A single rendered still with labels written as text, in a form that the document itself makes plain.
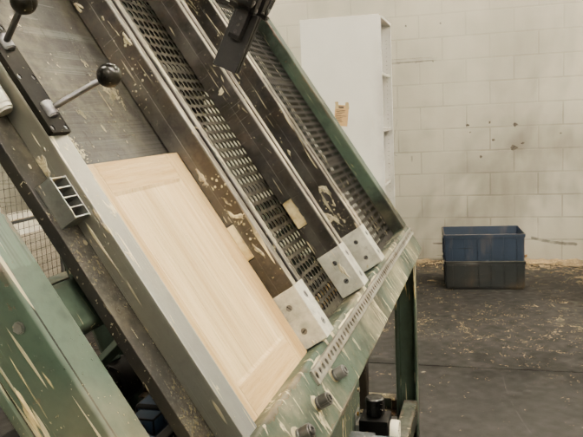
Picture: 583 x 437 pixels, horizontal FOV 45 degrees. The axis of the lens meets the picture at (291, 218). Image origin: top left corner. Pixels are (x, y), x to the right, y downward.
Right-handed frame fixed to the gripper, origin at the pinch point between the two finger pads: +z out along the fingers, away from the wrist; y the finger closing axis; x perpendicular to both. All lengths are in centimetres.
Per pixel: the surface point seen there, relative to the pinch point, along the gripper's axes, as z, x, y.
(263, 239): 36, 2, -54
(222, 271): 41, -1, -41
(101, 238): 34.4, -12.3, -11.7
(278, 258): 38, 6, -55
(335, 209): 38, 4, -128
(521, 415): 106, 106, -233
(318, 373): 51, 24, -44
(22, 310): 36.2, -6.8, 13.4
